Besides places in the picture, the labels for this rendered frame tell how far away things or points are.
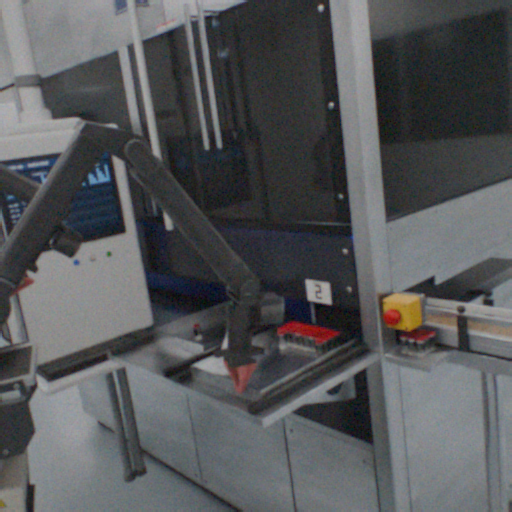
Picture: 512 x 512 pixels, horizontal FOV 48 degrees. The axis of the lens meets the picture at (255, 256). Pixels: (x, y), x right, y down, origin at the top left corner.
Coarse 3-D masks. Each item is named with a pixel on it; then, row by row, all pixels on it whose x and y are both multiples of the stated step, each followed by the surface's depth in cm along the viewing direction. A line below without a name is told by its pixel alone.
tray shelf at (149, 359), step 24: (360, 336) 159; (120, 360) 168; (144, 360) 164; (168, 360) 161; (360, 360) 144; (168, 384) 149; (192, 384) 144; (312, 384) 135; (336, 384) 137; (240, 408) 128; (288, 408) 127
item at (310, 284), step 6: (306, 282) 160; (312, 282) 158; (318, 282) 156; (324, 282) 155; (306, 288) 160; (312, 288) 159; (318, 288) 157; (324, 288) 155; (312, 294) 159; (318, 294) 157; (324, 294) 156; (330, 294) 154; (312, 300) 160; (318, 300) 158; (324, 300) 156; (330, 300) 155
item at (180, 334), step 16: (224, 304) 196; (192, 320) 188; (208, 320) 190; (224, 320) 188; (160, 336) 175; (176, 336) 179; (192, 336) 177; (208, 336) 175; (224, 336) 164; (192, 352) 164
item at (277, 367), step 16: (256, 336) 161; (272, 336) 165; (272, 352) 156; (288, 352) 155; (304, 352) 153; (336, 352) 144; (192, 368) 146; (208, 368) 150; (224, 368) 150; (256, 368) 147; (272, 368) 146; (288, 368) 145; (304, 368) 137; (208, 384) 142; (224, 384) 137; (256, 384) 138; (272, 384) 130; (256, 400) 129
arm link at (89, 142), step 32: (96, 128) 102; (64, 160) 103; (96, 160) 105; (128, 160) 106; (64, 192) 104; (32, 224) 103; (0, 256) 103; (32, 256) 105; (0, 288) 101; (0, 320) 103
